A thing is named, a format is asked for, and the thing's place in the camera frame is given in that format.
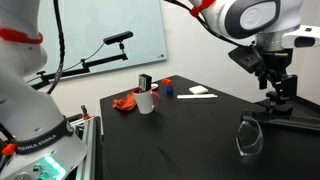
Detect black eraser in mug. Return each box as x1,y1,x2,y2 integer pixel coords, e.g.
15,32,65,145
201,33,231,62
139,74,152,92

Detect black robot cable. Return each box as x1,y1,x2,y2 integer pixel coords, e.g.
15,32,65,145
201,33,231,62
46,0,66,96

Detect clear safety glasses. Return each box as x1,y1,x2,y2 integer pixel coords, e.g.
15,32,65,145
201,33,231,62
236,120,264,157

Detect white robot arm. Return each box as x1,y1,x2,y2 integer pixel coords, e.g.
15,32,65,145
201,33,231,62
0,0,319,180

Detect red block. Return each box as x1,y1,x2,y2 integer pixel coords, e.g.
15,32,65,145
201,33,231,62
162,79,173,86

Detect white bowl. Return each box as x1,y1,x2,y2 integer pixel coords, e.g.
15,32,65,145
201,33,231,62
151,83,158,90

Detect white marker with red cap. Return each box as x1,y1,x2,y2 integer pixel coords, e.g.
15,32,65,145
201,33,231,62
177,94,218,99

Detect yellow sticky note pad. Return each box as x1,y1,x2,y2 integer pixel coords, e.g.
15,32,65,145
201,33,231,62
189,85,208,95

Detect glass whiteboard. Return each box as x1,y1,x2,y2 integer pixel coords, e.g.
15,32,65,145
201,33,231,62
23,0,169,83

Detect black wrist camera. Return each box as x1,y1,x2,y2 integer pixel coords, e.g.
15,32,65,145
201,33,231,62
228,47,260,74

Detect red and white mug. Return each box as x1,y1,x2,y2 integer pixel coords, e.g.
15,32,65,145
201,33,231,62
132,88,161,114

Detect blue block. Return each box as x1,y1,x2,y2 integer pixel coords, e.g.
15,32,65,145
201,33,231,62
166,86,173,93

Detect black stereo camera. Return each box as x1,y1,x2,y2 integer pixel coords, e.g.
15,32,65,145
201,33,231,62
103,31,133,45

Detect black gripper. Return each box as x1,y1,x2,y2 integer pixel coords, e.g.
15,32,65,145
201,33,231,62
255,48,298,110

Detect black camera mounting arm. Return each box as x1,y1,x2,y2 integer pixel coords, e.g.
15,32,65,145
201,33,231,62
31,41,128,90

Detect orange cloth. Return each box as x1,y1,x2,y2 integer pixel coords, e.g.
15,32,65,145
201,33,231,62
112,93,136,111

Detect aluminium extrusion frame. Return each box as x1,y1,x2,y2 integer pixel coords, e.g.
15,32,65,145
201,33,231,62
66,116,99,180

